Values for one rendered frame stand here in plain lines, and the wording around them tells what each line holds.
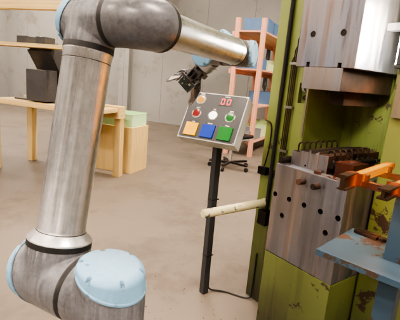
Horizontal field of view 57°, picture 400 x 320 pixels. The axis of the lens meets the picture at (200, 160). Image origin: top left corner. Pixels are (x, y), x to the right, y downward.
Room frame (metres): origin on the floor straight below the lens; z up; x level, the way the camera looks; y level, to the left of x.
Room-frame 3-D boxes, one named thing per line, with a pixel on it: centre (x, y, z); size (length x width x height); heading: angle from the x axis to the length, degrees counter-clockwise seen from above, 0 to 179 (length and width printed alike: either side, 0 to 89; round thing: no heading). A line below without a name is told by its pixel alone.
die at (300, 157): (1.79, -0.66, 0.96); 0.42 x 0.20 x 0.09; 127
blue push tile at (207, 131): (1.94, -0.03, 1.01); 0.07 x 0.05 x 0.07; 62
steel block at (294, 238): (1.75, -0.70, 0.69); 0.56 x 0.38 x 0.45; 127
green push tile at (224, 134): (1.90, -0.12, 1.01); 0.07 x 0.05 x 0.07; 62
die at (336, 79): (1.79, -0.66, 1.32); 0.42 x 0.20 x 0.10; 127
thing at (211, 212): (1.88, -0.21, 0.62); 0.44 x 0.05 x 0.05; 127
